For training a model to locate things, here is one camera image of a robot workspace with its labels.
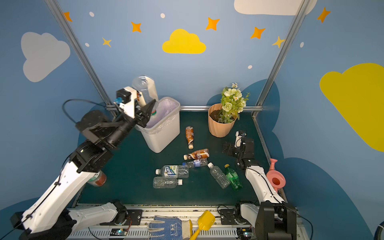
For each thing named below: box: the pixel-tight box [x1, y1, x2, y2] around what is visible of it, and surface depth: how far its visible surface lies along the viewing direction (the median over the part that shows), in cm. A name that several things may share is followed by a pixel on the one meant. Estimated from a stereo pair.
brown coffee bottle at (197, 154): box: [183, 148, 210, 160], surface depth 95 cm
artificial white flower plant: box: [218, 82, 250, 124], surface depth 93 cm
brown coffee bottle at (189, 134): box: [185, 126, 195, 150], surface depth 106 cm
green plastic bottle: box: [224, 163, 243, 191], surface depth 87 cm
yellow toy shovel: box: [189, 210, 215, 240], surface depth 74 cm
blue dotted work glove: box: [148, 215, 192, 240], surface depth 72 cm
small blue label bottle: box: [182, 158, 208, 168], surface depth 90 cm
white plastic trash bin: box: [135, 96, 181, 154], surface depth 87 cm
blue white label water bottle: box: [155, 164, 190, 179], surface depth 87 cm
